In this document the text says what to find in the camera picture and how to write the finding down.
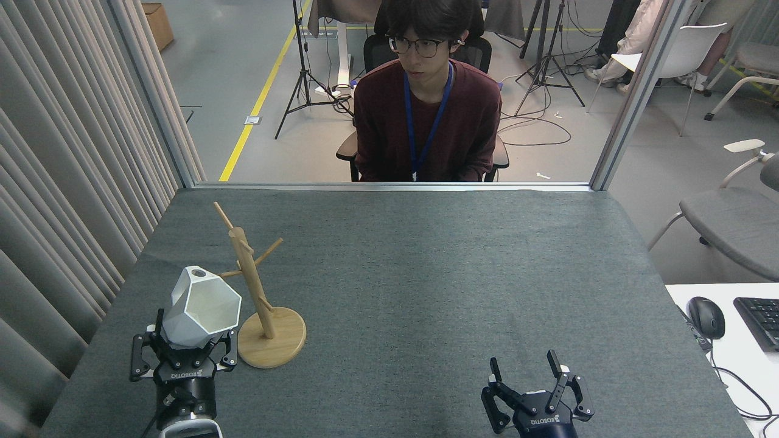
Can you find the beige pleated curtain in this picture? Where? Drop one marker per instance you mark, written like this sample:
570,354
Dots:
61,182

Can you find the white plastic chair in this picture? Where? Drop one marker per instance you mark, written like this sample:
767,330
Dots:
694,48

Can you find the silver table edge rail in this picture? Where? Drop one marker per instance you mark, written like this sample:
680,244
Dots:
304,185

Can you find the white hexagonal cup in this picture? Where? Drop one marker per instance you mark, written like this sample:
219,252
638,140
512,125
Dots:
201,310

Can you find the grey chair with white frame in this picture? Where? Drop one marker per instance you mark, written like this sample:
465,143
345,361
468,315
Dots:
758,58

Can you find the black keyboard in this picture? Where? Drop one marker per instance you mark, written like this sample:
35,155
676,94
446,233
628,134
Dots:
762,319

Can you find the black flat device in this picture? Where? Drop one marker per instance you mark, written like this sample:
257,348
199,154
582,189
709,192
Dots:
694,331

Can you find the wooden cup rack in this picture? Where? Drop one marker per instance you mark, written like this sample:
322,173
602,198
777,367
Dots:
271,347

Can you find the grey felt table mat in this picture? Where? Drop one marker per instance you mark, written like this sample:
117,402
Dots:
426,274

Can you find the white desk leg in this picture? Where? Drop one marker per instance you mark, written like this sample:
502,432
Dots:
342,55

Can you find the silver floor socket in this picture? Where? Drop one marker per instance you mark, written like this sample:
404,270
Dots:
253,120

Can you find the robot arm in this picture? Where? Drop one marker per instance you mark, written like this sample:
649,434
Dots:
188,429

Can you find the black office chair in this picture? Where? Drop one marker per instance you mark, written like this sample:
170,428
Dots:
377,55

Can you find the cardboard box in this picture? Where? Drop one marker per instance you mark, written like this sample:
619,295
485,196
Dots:
158,24

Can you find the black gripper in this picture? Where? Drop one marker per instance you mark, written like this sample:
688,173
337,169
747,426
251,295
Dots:
541,420
185,389

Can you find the person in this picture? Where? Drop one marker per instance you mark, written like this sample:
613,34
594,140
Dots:
389,115
721,48
636,33

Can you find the grey chair with white armrest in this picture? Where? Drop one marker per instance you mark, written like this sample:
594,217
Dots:
730,225

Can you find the white desk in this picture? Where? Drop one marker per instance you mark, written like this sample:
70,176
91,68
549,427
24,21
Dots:
748,371

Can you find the silver frame post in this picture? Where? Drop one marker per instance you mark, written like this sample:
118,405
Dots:
152,91
633,103

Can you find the black computer mouse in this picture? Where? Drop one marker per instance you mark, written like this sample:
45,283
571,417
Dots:
707,317

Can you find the black tripod stand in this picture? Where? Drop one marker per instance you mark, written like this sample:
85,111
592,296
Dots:
549,55
300,36

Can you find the black-rimmed glasses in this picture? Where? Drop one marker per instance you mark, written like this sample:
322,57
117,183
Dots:
429,47

